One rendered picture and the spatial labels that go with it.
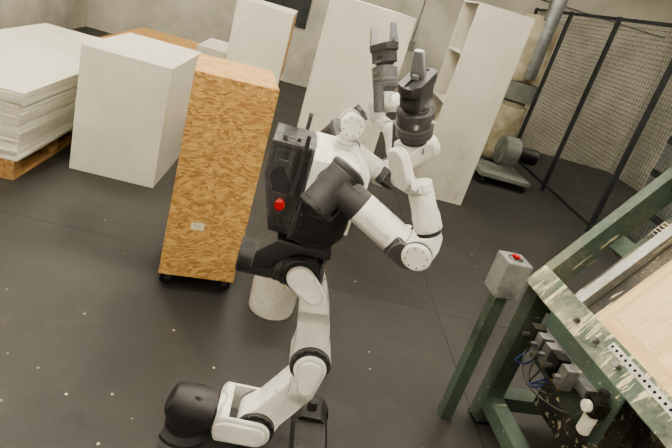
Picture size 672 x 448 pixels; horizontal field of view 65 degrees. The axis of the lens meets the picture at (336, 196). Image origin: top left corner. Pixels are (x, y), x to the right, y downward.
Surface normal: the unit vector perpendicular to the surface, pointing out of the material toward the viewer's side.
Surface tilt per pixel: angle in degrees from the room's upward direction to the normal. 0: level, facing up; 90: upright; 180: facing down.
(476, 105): 90
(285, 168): 90
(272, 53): 90
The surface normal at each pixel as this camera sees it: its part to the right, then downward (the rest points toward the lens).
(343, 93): 0.03, 0.37
